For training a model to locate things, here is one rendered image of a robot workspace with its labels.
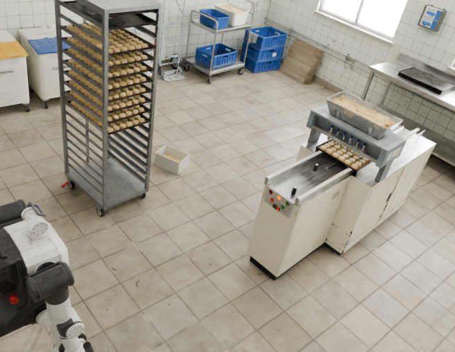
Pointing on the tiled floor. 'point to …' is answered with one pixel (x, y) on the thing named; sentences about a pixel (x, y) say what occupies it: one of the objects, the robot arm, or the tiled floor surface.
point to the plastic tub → (172, 159)
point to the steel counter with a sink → (452, 149)
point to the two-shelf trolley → (214, 45)
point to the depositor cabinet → (372, 193)
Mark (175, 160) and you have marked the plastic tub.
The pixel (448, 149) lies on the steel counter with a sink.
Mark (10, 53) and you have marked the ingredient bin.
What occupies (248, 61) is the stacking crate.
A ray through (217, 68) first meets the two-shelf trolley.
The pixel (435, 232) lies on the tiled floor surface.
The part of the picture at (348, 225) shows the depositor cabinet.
